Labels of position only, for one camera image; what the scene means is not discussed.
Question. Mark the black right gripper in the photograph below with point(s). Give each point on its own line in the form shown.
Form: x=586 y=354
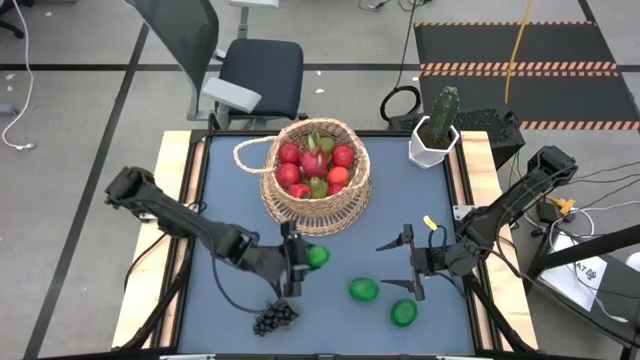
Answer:
x=430 y=260

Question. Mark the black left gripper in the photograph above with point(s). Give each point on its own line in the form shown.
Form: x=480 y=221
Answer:
x=282 y=260

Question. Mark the small green lime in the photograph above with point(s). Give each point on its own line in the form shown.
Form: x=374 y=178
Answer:
x=320 y=256

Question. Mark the red bell pepper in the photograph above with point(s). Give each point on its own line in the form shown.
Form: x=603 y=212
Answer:
x=299 y=191

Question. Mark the green pear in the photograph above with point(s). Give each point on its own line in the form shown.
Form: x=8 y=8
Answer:
x=327 y=145
x=318 y=188

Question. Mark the red strawberry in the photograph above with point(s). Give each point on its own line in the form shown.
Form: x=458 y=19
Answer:
x=287 y=175

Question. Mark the orange-red round fruit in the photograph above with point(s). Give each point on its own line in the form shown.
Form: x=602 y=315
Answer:
x=339 y=176

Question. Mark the pink dragon fruit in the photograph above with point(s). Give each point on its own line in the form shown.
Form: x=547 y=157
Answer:
x=315 y=164

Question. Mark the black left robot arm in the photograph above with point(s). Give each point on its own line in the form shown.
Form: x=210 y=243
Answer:
x=175 y=220

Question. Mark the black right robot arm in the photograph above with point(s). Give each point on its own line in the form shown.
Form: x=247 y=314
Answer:
x=515 y=200

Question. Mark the black grape bunch with leaf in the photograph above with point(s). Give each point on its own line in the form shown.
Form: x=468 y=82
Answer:
x=272 y=317

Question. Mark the white hexagonal plant pot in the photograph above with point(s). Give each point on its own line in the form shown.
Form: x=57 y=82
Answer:
x=425 y=157

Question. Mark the light wooden table board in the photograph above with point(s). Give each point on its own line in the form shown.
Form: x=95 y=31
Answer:
x=150 y=300
x=505 y=300

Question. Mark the silver metal plate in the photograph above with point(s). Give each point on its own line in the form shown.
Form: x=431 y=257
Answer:
x=187 y=357
x=465 y=357

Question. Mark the black power brick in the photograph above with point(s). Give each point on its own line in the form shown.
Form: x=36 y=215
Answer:
x=547 y=214

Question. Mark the black perforated box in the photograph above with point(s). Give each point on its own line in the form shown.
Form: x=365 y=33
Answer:
x=490 y=122

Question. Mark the white paper sheet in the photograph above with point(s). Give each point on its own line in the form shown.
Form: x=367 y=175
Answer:
x=575 y=280

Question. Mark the grey and black office chair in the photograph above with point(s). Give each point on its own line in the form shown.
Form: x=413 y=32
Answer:
x=262 y=75

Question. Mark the black side desk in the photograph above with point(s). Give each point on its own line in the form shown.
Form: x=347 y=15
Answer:
x=620 y=290

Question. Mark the white round object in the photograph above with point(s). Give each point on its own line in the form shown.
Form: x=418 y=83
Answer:
x=634 y=262

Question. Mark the grey desk leg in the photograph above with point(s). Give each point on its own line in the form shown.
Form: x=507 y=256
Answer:
x=243 y=22

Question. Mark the black striped-edge floor mat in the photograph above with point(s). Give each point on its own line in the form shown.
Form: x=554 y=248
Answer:
x=550 y=47

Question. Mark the grey floor object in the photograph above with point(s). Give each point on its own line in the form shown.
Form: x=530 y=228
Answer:
x=7 y=109

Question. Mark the black chair base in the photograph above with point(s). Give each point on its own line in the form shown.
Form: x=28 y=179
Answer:
x=12 y=27

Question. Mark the silver aluminium bracket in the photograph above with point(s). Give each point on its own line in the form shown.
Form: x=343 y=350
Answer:
x=461 y=212
x=147 y=217

